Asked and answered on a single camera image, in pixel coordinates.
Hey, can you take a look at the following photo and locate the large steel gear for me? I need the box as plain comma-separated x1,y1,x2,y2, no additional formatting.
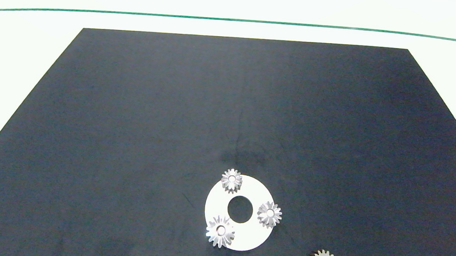
204,215,237,249

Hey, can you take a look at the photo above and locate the dark mat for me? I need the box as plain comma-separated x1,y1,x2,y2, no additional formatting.
0,17,456,256

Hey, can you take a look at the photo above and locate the round white plate with pins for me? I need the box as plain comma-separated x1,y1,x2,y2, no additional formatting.
202,172,278,254

